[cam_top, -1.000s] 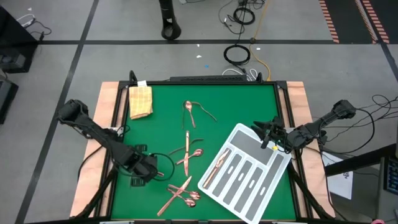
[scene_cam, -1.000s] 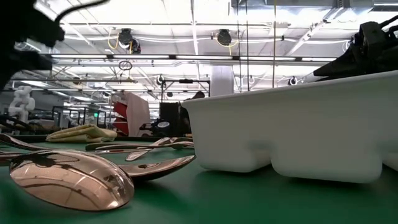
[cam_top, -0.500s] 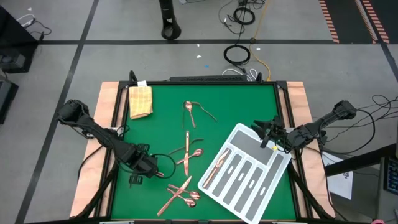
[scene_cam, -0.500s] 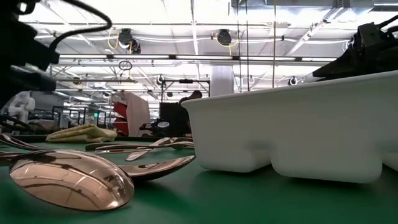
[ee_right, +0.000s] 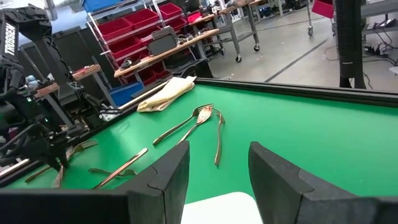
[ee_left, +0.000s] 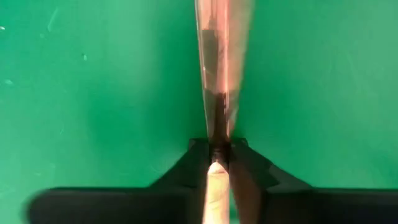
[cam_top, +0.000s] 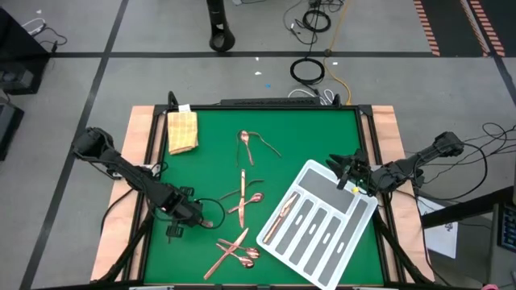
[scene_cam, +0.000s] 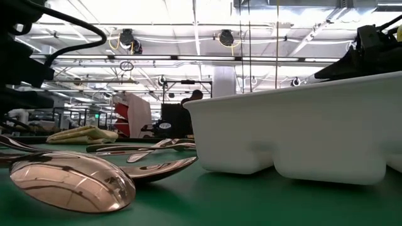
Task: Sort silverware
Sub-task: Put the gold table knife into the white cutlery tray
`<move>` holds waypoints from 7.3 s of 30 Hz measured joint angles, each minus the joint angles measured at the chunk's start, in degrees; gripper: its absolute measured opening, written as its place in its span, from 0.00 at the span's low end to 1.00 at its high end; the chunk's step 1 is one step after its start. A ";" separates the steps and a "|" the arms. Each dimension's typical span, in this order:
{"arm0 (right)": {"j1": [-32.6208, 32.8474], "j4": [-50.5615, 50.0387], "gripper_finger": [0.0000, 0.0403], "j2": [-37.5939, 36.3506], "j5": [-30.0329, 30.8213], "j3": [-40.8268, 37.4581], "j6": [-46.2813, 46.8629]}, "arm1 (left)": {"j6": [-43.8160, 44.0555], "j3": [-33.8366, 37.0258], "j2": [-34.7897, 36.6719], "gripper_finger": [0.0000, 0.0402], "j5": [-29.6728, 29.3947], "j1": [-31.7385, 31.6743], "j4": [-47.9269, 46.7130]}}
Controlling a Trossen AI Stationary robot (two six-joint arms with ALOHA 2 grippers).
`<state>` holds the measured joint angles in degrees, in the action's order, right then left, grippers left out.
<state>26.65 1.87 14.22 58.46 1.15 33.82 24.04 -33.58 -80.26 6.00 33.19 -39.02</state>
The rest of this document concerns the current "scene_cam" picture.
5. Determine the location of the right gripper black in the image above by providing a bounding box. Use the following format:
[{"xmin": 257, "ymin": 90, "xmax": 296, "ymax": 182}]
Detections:
[{"xmin": 313, "ymin": 24, "xmax": 402, "ymax": 80}]

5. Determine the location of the copper fork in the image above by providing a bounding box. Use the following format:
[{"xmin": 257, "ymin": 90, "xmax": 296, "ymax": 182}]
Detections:
[{"xmin": 86, "ymin": 143, "xmax": 197, "ymax": 154}]

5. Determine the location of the white plastic cutlery tray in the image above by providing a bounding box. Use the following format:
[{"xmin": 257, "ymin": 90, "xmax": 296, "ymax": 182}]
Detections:
[{"xmin": 183, "ymin": 71, "xmax": 402, "ymax": 186}]

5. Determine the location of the white building column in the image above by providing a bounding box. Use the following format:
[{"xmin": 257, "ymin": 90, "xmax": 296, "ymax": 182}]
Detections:
[{"xmin": 213, "ymin": 65, "xmax": 236, "ymax": 98}]

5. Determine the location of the person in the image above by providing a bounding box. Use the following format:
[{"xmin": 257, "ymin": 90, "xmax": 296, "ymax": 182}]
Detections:
[{"xmin": 180, "ymin": 89, "xmax": 204, "ymax": 109}]

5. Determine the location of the black upright panel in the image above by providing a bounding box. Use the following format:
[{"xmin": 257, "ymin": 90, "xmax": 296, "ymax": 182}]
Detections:
[{"xmin": 161, "ymin": 102, "xmax": 193, "ymax": 139}]

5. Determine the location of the green table mat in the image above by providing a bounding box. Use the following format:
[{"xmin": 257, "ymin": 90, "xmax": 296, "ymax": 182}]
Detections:
[{"xmin": 0, "ymin": 143, "xmax": 402, "ymax": 226}]

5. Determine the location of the black background equipment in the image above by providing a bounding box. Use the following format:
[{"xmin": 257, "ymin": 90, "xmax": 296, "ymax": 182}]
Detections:
[{"xmin": 140, "ymin": 121, "xmax": 173, "ymax": 138}]

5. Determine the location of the red and white board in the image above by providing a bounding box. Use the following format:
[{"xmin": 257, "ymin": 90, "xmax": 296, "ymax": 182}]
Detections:
[{"xmin": 112, "ymin": 92, "xmax": 153, "ymax": 138}]

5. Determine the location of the folded yellow cloth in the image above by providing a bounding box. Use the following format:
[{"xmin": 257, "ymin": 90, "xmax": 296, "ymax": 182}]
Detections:
[{"xmin": 46, "ymin": 125, "xmax": 119, "ymax": 145}]

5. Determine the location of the white robot figure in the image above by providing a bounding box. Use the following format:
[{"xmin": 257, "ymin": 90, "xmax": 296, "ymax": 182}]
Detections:
[{"xmin": 8, "ymin": 108, "xmax": 31, "ymax": 125}]

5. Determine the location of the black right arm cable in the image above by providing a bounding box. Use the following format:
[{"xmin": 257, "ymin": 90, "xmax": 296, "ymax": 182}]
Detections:
[{"xmin": 375, "ymin": 14, "xmax": 402, "ymax": 34}]

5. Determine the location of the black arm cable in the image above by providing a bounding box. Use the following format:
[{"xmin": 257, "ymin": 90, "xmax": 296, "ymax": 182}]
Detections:
[
  {"xmin": 18, "ymin": 0, "xmax": 108, "ymax": 67},
  {"xmin": 375, "ymin": 14, "xmax": 402, "ymax": 34}
]

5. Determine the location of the hanging black cable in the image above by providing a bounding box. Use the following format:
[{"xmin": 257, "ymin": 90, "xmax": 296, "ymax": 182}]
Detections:
[
  {"xmin": 247, "ymin": 0, "xmax": 252, "ymax": 94},
  {"xmin": 239, "ymin": 0, "xmax": 245, "ymax": 94}
]

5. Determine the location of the black ceiling cable reel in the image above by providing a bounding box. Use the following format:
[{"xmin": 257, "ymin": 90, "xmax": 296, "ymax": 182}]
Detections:
[
  {"xmin": 219, "ymin": 30, "xmax": 235, "ymax": 48},
  {"xmin": 119, "ymin": 28, "xmax": 143, "ymax": 55}
]

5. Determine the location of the black background gantry frame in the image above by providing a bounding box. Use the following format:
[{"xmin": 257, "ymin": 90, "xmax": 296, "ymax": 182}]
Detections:
[{"xmin": 162, "ymin": 80, "xmax": 213, "ymax": 104}]

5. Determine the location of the black background workstation frame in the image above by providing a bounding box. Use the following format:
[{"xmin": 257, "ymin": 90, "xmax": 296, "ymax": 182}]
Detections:
[{"xmin": 52, "ymin": 106, "xmax": 109, "ymax": 129}]

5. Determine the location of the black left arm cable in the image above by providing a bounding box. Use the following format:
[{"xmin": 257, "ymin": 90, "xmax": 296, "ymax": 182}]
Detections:
[{"xmin": 18, "ymin": 0, "xmax": 108, "ymax": 67}]

